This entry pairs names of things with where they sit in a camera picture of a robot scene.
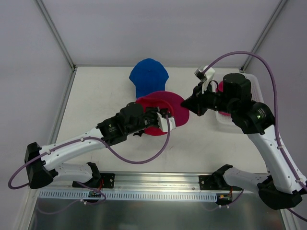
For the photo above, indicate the white plastic basket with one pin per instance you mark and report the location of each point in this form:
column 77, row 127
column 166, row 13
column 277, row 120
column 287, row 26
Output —
column 224, row 121

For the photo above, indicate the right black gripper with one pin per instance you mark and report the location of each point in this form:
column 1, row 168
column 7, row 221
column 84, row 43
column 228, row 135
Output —
column 200, row 100

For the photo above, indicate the right aluminium frame post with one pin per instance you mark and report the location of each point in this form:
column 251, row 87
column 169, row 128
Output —
column 269, row 25

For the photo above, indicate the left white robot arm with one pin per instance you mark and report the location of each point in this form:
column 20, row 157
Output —
column 46, row 164

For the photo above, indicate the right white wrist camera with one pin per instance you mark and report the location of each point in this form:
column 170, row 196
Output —
column 205, row 75

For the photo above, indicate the left aluminium frame post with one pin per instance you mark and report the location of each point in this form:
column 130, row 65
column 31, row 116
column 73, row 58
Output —
column 53, row 29

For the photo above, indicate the white slotted cable duct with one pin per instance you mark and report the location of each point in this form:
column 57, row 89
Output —
column 128, row 195

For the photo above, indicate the aluminium frame post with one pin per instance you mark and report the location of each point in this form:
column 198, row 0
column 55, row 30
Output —
column 53, row 29
column 269, row 25

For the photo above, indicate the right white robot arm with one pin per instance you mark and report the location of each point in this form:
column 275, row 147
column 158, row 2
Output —
column 283, row 187

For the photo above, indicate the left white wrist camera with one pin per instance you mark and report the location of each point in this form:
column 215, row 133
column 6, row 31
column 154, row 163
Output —
column 166, row 124

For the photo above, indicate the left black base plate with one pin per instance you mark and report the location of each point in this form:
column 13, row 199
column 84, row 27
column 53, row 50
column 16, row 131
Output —
column 100, row 180

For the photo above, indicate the aluminium mounting rail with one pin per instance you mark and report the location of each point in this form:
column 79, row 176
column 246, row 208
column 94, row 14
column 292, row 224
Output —
column 162, row 181

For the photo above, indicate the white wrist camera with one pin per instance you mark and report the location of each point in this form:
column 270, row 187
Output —
column 166, row 124
column 205, row 75

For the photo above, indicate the pink cap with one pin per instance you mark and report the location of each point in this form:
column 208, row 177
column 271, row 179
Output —
column 163, row 99
column 220, row 89

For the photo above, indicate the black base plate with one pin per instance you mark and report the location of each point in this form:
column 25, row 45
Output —
column 100, row 180
column 209, row 182

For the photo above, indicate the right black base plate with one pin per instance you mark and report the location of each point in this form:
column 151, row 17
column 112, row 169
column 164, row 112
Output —
column 209, row 182

